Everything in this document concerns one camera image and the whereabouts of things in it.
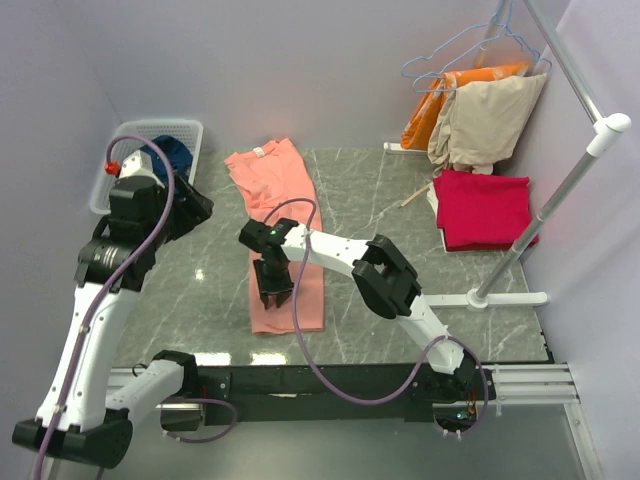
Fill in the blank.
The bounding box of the blue t-shirt in basket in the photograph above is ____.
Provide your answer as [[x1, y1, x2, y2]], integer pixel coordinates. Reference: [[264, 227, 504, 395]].
[[148, 135, 193, 184]]

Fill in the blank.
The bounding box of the orange hanging garment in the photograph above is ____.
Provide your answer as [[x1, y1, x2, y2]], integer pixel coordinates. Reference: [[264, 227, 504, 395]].
[[400, 62, 530, 151]]

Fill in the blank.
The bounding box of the white garment under red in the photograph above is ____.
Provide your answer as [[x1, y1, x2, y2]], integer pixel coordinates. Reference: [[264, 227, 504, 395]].
[[426, 182, 439, 215]]

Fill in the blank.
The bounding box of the beige drawstring strap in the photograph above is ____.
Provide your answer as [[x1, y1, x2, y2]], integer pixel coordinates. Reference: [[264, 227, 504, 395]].
[[398, 183, 434, 208]]

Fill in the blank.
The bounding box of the white metal clothes rack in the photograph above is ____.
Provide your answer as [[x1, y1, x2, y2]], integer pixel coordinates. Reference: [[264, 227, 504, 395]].
[[383, 0, 631, 311]]

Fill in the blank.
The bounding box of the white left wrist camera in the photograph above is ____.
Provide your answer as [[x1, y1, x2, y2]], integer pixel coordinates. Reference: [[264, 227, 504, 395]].
[[104, 150, 161, 184]]

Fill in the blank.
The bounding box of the blue wire hanger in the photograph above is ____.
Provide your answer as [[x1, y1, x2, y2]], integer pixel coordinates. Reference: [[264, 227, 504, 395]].
[[401, 0, 541, 81], [401, 20, 553, 93]]

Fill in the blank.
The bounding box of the beige hanging garment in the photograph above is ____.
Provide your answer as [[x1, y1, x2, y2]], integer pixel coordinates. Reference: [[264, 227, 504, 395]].
[[427, 74, 546, 175]]

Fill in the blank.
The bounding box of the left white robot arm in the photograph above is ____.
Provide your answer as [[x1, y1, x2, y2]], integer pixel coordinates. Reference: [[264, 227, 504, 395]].
[[12, 172, 213, 469]]

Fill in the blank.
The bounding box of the pink t-shirt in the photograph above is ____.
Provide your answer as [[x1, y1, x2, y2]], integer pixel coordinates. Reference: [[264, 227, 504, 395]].
[[225, 139, 324, 334]]

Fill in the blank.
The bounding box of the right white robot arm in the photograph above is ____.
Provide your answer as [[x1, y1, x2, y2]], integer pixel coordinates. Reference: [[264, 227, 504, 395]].
[[239, 218, 488, 405]]

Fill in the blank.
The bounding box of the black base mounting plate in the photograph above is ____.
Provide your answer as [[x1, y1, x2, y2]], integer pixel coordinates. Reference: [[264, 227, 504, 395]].
[[159, 364, 496, 432]]

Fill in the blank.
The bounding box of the red folded t-shirt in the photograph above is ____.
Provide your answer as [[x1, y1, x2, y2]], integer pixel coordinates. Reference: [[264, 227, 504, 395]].
[[434, 170, 531, 252]]

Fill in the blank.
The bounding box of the aluminium rail frame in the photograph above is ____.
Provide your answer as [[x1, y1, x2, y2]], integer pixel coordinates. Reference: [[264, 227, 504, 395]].
[[27, 363, 601, 480]]

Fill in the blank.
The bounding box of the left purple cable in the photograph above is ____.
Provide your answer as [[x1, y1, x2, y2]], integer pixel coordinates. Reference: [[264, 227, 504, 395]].
[[29, 135, 239, 480]]

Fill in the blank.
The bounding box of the white plastic laundry basket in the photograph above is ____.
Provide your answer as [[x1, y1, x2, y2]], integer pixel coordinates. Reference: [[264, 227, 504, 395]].
[[89, 118, 204, 215]]

